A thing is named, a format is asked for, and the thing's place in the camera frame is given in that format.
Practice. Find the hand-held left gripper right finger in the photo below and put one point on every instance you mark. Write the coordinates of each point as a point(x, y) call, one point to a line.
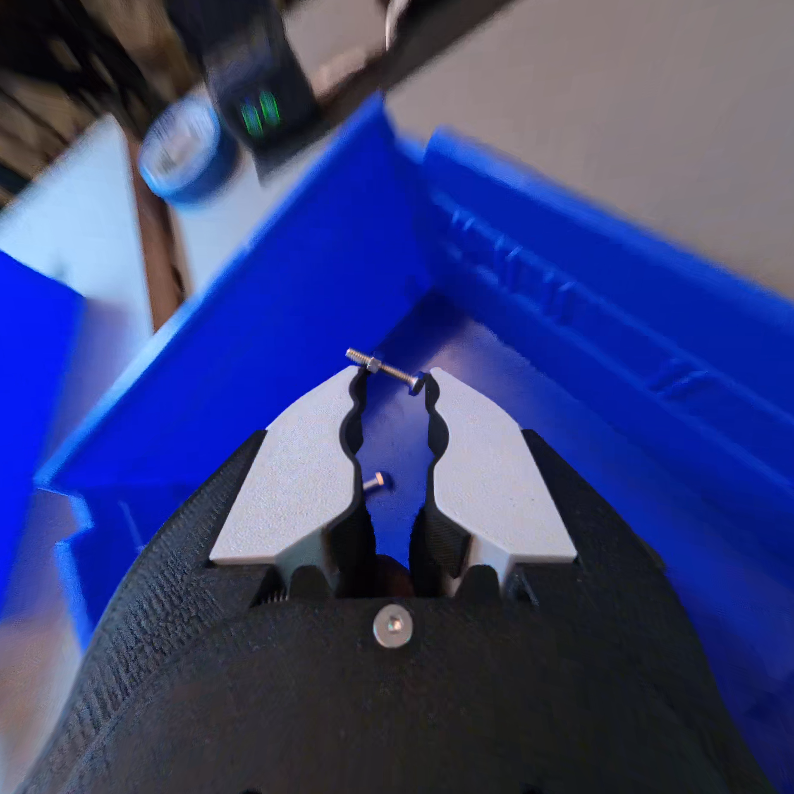
point(496, 490)

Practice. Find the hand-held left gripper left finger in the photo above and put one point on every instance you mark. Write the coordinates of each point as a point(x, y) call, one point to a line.
point(292, 484)

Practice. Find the thin steel bolt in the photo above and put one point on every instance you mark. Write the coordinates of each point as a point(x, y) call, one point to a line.
point(391, 371)

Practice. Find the blue divided plastic bin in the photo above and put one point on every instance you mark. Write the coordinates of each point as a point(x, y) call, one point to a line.
point(310, 273)

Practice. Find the small steel bolt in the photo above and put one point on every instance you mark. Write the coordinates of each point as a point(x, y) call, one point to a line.
point(376, 480)

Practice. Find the blue tape roll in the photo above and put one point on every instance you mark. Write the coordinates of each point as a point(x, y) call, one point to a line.
point(214, 174)

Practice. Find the wood-edged grey board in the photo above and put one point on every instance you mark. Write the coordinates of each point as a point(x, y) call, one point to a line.
point(75, 223)

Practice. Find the small black and blue device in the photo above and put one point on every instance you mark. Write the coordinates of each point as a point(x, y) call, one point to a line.
point(254, 75)

